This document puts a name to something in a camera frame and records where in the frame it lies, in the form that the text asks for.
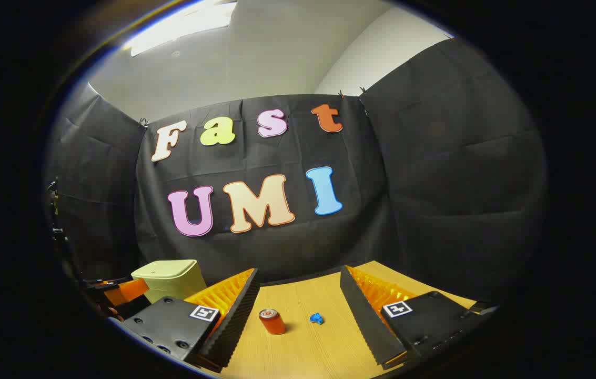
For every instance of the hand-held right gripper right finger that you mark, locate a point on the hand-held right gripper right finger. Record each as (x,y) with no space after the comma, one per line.
(366,321)

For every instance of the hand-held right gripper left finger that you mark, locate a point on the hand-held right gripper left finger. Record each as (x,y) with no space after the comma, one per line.
(234,321)

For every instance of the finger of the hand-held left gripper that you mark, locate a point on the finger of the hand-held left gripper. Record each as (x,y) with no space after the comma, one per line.
(127,292)

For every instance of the red pop can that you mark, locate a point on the red pop can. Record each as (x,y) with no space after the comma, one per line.
(272,322)

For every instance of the green desktop garbage bin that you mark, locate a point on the green desktop garbage bin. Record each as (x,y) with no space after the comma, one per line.
(171,279)

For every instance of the blue paper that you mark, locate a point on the blue paper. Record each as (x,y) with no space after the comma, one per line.
(316,318)

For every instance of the wooden desktop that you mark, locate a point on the wooden desktop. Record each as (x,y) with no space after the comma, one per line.
(303,352)

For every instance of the black backdrop cloth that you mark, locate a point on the black backdrop cloth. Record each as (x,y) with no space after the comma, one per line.
(434,184)

